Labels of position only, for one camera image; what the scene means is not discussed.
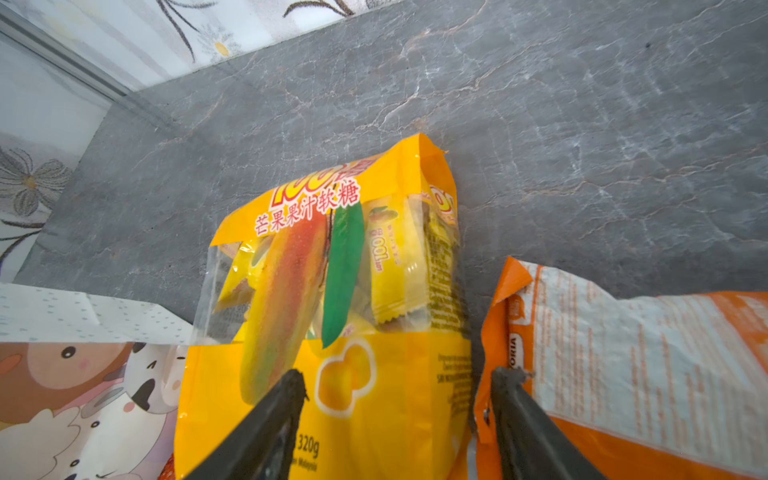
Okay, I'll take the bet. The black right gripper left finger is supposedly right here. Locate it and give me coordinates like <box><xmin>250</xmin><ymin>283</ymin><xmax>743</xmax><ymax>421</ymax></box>
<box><xmin>187</xmin><ymin>369</ymin><xmax>308</xmax><ymax>480</ymax></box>

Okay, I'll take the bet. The white cartoon paper bag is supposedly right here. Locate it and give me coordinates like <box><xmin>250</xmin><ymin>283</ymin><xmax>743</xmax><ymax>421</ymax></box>
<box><xmin>1</xmin><ymin>283</ymin><xmax>192</xmax><ymax>479</ymax></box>

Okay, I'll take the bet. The yellow mango candy bag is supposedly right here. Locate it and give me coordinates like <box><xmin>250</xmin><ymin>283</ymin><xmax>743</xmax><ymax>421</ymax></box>
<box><xmin>174</xmin><ymin>134</ymin><xmax>472</xmax><ymax>479</ymax></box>

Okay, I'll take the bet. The orange snack packet back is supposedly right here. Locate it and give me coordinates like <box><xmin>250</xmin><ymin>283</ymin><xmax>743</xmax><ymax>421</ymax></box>
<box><xmin>474</xmin><ymin>258</ymin><xmax>767</xmax><ymax>479</ymax></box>

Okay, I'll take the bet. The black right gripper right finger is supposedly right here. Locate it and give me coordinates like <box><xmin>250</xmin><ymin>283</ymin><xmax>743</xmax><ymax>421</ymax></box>
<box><xmin>491</xmin><ymin>368</ymin><xmax>604</xmax><ymax>480</ymax></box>

